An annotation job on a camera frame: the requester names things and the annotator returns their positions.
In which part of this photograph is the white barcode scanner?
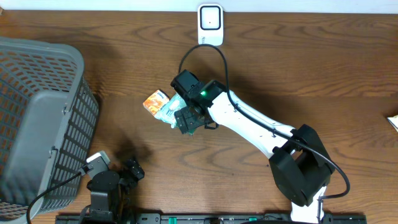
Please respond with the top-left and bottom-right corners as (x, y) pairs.
(197, 4), (224, 46)

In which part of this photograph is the grey plastic shopping basket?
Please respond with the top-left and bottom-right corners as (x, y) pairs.
(1, 37), (99, 223)

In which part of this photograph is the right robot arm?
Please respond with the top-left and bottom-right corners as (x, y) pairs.
(170, 70), (335, 223)

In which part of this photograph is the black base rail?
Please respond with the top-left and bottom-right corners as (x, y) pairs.
(55, 212), (368, 224)

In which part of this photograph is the teal wet wipes pack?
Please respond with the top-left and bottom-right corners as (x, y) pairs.
(154, 93), (187, 128)

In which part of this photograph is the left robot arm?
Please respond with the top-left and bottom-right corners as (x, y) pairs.
(78, 155), (145, 223)

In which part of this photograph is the small orange snack packet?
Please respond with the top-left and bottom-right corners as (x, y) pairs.
(142, 90), (170, 116)

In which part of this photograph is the yellow snack bag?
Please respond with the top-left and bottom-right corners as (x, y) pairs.
(387, 115), (398, 132)

